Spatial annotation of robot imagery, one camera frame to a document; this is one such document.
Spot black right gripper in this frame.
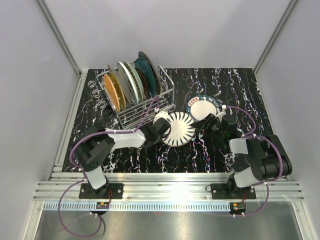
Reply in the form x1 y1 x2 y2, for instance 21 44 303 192
190 113 225 139

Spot white green rimmed plate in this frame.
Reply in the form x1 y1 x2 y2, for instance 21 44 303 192
185 95 222 122

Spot white blue striped plate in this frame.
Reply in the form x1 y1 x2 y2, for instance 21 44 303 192
162 112 195 147

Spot yellow green woven plate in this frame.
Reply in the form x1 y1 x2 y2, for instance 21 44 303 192
109 71 126 110

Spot grey reindeer plate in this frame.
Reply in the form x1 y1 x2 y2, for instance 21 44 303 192
107 64 132 107

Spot white bottom plate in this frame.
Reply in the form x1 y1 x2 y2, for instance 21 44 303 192
117 61 139 105

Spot red floral plate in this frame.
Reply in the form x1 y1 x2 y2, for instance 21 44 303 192
135 67 149 99

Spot orange woven plate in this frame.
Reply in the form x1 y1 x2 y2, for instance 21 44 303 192
103 74 120 113

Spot teal square plate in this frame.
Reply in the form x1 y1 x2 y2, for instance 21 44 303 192
134 56 157 97

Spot dark bottom plate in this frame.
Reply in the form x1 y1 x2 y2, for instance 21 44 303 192
138 51 162 94

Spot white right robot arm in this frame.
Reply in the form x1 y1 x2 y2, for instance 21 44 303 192
192 114 293 199

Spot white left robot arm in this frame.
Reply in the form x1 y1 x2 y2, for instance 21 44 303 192
69 117 171 199

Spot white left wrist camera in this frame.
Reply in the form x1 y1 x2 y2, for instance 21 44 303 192
153 111 169 123

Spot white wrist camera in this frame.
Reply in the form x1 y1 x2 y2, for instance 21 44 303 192
153 111 169 123
215 104 227 122

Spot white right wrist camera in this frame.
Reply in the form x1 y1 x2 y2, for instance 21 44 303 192
215 104 227 122

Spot silver wire dish rack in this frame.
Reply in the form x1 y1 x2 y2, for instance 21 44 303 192
95 61 176 130

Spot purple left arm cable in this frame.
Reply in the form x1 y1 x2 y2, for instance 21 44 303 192
57 94 161 237

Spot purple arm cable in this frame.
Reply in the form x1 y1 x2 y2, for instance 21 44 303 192
57 94 161 237
207 104 286 217

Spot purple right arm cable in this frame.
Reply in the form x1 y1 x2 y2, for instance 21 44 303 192
207 104 286 217

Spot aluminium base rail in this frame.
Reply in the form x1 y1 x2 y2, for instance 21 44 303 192
32 172 305 213

